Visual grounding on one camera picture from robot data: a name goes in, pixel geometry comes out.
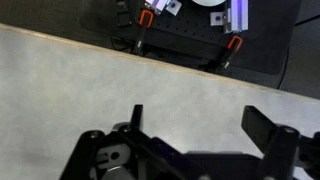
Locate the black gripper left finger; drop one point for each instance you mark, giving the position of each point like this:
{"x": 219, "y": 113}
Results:
{"x": 137, "y": 117}

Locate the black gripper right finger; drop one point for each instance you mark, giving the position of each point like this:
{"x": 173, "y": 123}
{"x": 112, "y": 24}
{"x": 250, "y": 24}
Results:
{"x": 258, "y": 127}

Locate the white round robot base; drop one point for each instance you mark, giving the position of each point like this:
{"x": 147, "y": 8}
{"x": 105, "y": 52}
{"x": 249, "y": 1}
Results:
{"x": 208, "y": 3}

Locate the right orange black clamp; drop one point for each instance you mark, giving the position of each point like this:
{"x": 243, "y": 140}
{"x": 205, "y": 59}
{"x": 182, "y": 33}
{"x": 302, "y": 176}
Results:
{"x": 225, "y": 57}

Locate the orange black clamp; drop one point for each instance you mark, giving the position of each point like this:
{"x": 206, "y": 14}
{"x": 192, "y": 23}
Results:
{"x": 225, "y": 57}
{"x": 145, "y": 22}

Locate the left orange black clamp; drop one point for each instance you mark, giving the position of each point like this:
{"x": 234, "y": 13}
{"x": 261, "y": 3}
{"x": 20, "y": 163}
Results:
{"x": 145, "y": 22}

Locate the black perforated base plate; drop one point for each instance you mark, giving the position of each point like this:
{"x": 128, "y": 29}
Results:
{"x": 271, "y": 24}

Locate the silver aluminium extrusion post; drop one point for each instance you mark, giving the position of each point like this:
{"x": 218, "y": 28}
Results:
{"x": 234, "y": 18}

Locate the left silver corner bracket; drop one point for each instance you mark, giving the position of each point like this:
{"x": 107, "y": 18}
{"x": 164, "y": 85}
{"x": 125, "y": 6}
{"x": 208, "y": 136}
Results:
{"x": 157, "y": 6}

